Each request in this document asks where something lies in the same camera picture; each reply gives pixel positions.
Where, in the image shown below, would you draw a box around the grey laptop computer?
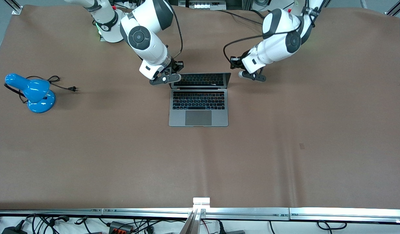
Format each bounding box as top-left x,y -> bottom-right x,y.
169,72 -> 232,127

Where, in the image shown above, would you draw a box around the silver control box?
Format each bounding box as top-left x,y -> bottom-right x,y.
179,0 -> 227,10

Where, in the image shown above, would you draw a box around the brown table mat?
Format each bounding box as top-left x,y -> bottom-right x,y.
0,4 -> 400,210

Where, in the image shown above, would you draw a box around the blue desk lamp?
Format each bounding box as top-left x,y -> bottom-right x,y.
5,73 -> 56,114

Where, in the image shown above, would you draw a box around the aluminium strut profile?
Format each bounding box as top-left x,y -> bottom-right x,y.
180,208 -> 201,234

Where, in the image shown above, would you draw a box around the black orange connector box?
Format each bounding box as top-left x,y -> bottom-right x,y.
108,221 -> 134,233

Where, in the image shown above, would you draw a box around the black power adapter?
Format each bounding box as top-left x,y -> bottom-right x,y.
1,227 -> 28,234

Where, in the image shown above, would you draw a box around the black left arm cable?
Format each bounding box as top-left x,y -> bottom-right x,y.
223,6 -> 319,65

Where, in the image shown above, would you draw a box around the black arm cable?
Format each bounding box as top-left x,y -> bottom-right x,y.
170,6 -> 184,59
223,6 -> 319,65

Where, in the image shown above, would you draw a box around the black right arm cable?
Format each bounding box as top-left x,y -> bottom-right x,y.
170,6 -> 184,59

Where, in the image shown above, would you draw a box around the black cable bundle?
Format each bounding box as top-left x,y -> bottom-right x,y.
216,9 -> 267,26

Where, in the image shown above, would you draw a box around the white metal bracket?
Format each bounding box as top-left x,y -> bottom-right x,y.
193,197 -> 211,209

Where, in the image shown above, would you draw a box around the aluminium table edge rail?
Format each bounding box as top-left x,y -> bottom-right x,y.
289,207 -> 400,223
0,209 -> 103,217
102,207 -> 290,221

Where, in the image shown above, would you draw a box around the aluminium frame post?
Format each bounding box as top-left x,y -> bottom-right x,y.
384,0 -> 400,16
5,0 -> 24,15

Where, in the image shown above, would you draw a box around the tangled black floor cables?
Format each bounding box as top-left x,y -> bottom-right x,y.
24,213 -> 70,234

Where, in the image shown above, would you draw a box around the black floor cable loop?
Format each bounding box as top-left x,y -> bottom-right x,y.
317,220 -> 347,231

